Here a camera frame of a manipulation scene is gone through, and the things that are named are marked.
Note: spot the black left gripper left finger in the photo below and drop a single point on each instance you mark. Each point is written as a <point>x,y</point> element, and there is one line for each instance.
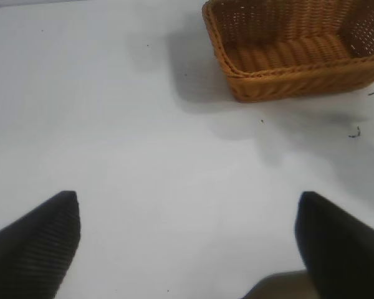
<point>34,249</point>

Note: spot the brown woven wicker basket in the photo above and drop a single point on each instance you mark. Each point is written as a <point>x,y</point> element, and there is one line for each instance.
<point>286,56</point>

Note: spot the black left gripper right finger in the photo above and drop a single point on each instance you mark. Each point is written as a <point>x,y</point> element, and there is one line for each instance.
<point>346,249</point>

